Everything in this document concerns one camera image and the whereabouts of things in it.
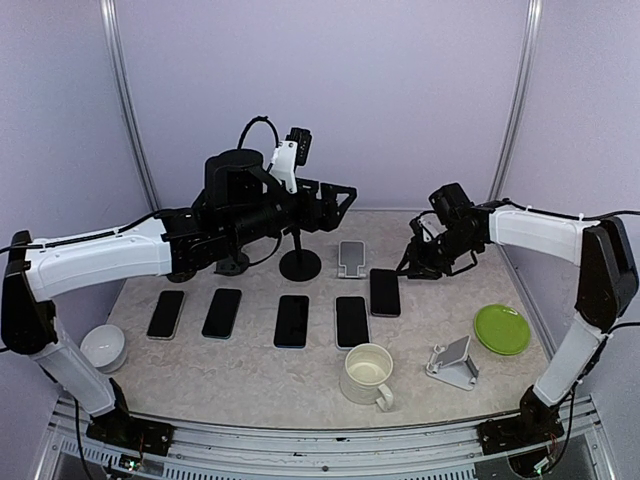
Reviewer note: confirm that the dark grey phone stand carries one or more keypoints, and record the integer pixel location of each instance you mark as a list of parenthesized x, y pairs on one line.
[(231, 266)]

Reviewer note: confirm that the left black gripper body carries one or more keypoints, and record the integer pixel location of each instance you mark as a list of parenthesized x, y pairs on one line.
[(256, 221)]

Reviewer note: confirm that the black phone landscape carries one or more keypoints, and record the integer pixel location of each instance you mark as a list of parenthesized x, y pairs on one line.
[(220, 319)]

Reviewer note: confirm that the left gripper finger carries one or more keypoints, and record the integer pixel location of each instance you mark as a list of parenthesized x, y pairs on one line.
[(337, 197), (330, 218)]

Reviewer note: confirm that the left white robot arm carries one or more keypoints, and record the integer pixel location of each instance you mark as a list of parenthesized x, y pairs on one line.
[(174, 243)]

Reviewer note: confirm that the black phone white case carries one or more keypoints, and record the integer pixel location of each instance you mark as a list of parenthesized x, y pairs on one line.
[(352, 327)]

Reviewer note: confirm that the front aluminium rail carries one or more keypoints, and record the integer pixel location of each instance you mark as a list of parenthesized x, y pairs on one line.
[(439, 447)]

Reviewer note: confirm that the left aluminium frame post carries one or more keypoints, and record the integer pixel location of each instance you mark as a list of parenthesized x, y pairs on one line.
[(110, 22)]

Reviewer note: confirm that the purple phone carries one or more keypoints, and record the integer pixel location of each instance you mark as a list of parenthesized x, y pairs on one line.
[(384, 293)]

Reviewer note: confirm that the grey round-base phone stand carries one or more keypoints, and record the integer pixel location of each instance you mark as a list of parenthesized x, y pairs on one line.
[(181, 276)]

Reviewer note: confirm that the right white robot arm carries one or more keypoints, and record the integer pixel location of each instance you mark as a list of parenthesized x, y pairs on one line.
[(579, 275)]

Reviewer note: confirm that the white bowl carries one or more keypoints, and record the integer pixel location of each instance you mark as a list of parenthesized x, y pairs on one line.
[(105, 347)]

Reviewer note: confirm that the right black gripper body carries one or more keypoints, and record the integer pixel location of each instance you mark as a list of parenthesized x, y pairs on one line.
[(440, 254)]

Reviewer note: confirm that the white ribbed mug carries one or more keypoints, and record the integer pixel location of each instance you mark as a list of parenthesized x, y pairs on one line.
[(366, 371)]

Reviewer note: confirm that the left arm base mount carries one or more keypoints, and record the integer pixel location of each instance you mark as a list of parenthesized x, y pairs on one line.
[(136, 434)]

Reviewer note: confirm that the green plate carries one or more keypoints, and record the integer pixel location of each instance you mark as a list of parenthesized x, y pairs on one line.
[(502, 330)]

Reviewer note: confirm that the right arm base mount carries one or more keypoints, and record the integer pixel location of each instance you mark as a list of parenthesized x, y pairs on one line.
[(506, 434)]

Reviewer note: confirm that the right aluminium frame post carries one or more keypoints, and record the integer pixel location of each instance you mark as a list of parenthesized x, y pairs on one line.
[(518, 102)]

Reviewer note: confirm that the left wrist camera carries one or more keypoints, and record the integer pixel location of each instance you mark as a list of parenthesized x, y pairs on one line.
[(230, 179)]

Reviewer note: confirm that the black phone white edge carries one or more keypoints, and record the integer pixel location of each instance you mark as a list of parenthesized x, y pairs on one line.
[(166, 315)]

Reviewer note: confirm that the tall black clamp stand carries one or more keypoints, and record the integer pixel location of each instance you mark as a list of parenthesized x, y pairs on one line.
[(299, 264)]

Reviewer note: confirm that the white folding phone stand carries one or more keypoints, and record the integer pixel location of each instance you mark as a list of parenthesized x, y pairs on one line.
[(452, 364)]

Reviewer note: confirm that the black phone blue edge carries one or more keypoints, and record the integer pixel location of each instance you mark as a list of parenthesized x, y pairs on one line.
[(292, 322)]

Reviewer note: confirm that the aluminium frame post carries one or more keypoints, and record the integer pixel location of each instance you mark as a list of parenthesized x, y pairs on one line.
[(110, 22), (518, 102)]

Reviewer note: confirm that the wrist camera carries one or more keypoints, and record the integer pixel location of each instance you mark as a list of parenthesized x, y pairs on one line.
[(450, 202), (230, 179)]

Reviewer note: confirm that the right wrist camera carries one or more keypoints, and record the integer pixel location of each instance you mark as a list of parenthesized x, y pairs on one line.
[(450, 202)]

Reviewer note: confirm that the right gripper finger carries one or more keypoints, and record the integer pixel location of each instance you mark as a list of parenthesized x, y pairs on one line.
[(422, 273), (407, 264)]

